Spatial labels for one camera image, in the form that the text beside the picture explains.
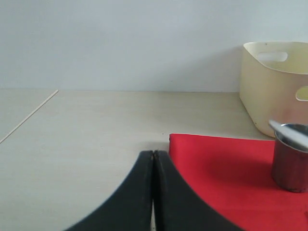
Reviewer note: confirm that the steel table knife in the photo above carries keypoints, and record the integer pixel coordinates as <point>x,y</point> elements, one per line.
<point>290,133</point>

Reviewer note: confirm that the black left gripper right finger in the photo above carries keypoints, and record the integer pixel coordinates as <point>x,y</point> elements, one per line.
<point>176,205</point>

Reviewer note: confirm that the stainless steel cup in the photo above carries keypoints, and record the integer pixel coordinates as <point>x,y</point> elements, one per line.
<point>290,162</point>

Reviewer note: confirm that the red tablecloth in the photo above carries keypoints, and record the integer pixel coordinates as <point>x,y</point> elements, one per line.
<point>234,177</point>

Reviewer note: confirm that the cream plastic bin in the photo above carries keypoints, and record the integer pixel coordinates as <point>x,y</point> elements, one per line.
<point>272,73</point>

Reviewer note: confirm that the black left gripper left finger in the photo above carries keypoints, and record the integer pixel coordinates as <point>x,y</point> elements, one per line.
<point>129,208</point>

